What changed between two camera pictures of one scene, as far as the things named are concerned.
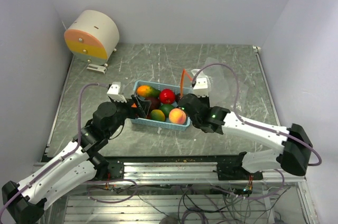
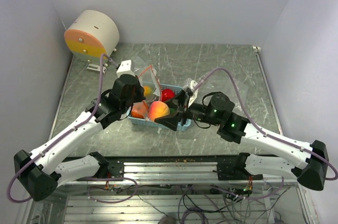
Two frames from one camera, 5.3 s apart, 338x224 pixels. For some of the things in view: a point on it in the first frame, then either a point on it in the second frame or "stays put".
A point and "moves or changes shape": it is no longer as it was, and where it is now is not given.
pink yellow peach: x=177 y=116 moves or changes shape
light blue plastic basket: x=177 y=90 stays put
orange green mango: x=147 y=91 stays put
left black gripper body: x=123 y=110 → x=137 y=96
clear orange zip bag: x=186 y=83 → x=152 y=90
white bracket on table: x=96 y=68 stays put
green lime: x=166 y=108 → x=173 y=111
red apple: x=167 y=96 stays put
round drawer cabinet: x=92 y=36 stays put
